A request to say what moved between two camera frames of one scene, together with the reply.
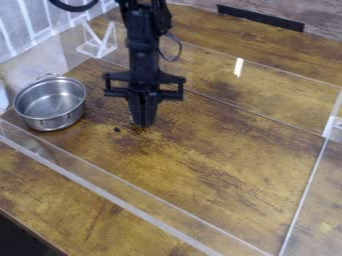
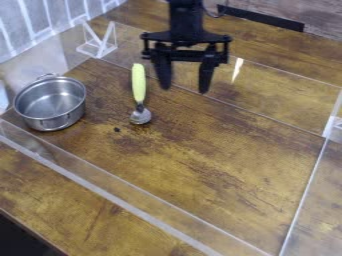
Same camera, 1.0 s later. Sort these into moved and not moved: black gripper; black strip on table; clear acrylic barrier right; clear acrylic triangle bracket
Moved: black gripper
Not moved: clear acrylic triangle bracket; black strip on table; clear acrylic barrier right
